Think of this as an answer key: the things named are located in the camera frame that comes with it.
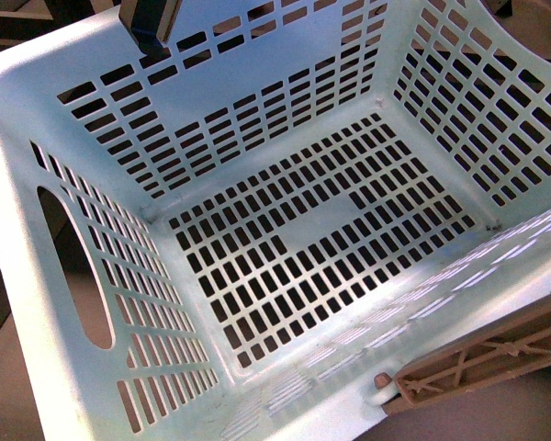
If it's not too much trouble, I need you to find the light blue plastic basket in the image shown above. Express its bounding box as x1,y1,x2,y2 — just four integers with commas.
0,1,551,440

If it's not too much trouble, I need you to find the brown basket handle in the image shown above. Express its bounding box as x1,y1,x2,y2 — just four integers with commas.
382,304,551,415

